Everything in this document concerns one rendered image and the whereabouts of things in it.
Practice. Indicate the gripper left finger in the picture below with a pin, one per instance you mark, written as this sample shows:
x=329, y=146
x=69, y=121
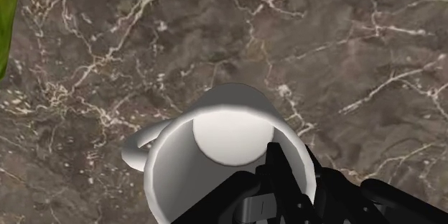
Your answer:
x=276, y=177

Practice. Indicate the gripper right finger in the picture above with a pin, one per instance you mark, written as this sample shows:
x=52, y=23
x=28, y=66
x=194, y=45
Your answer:
x=350, y=198

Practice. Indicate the white mug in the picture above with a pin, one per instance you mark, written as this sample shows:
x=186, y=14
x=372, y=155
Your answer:
x=196, y=153

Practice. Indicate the green leaf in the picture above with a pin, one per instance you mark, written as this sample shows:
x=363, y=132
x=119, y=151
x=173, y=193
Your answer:
x=6, y=16

